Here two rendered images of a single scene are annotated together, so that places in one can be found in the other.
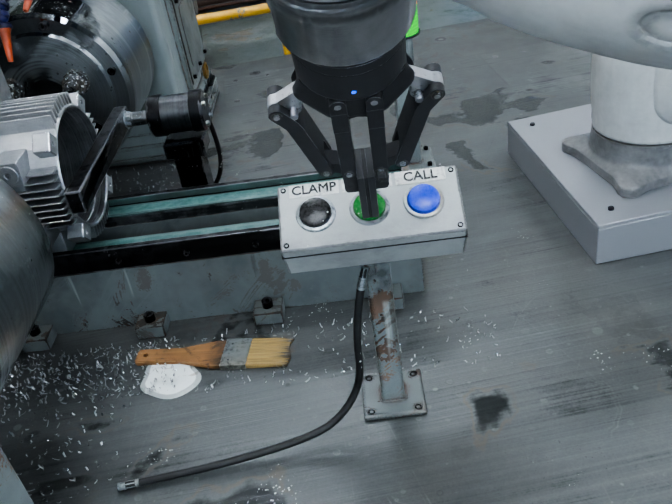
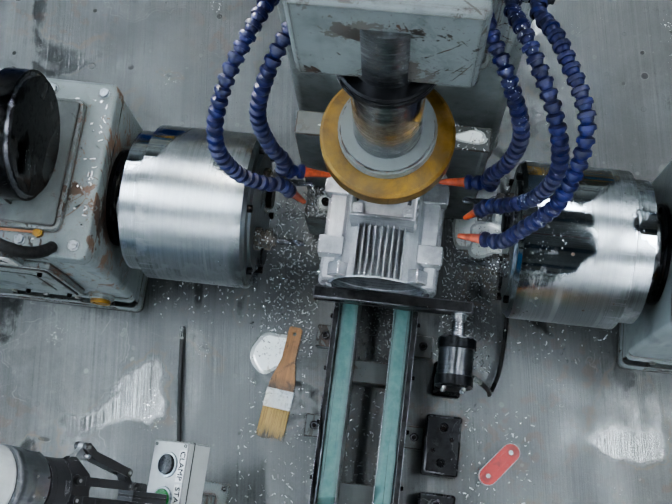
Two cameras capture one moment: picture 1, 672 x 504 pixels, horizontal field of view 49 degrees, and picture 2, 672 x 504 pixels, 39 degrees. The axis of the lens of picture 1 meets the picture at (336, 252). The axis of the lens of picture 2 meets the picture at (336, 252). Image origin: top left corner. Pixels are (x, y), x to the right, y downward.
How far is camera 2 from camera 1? 1.40 m
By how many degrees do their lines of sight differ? 61
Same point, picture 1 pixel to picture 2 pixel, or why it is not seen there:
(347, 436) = not seen: hidden behind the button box
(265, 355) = (268, 419)
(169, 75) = (642, 341)
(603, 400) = not seen: outside the picture
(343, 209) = (165, 482)
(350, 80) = not seen: hidden behind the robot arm
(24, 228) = (222, 278)
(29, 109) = (366, 253)
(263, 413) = (218, 415)
